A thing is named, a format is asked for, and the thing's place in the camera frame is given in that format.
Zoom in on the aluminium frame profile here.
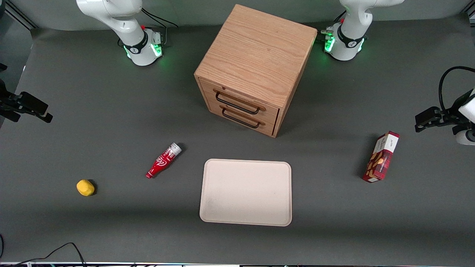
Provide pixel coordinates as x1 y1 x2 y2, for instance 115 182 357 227
461 7 475 27
0 0 38 30

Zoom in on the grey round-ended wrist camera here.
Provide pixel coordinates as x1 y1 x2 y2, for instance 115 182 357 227
456 128 475 146

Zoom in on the wooden drawer with clean recess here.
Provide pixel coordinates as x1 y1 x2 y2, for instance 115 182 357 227
206 101 278 136

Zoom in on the black thin floor cable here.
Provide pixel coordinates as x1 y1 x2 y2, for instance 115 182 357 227
0 243 86 267

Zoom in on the thin black metal drawer handle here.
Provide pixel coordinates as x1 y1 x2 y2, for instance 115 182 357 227
222 108 261 129

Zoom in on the black looped cable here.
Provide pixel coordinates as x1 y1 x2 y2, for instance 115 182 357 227
438 66 475 112

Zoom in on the black arm base cable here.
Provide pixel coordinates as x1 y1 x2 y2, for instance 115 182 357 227
141 8 179 29

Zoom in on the yellow lemon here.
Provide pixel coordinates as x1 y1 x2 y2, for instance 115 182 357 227
76 179 95 197

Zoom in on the red cookie box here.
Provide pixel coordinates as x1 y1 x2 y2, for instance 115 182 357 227
362 131 400 183

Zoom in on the red cola bottle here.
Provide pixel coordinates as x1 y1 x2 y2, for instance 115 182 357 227
145 143 183 179

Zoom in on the beige plastic tray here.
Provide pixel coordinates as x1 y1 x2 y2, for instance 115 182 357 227
199 159 292 227

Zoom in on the wooden two-drawer cabinet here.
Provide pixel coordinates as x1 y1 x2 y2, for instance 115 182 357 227
194 4 318 138

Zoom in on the thick black metal drawer handle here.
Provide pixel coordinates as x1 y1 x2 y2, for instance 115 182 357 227
215 92 261 115

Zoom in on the wooden drawer with worn recess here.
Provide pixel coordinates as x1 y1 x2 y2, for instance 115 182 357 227
199 78 280 120

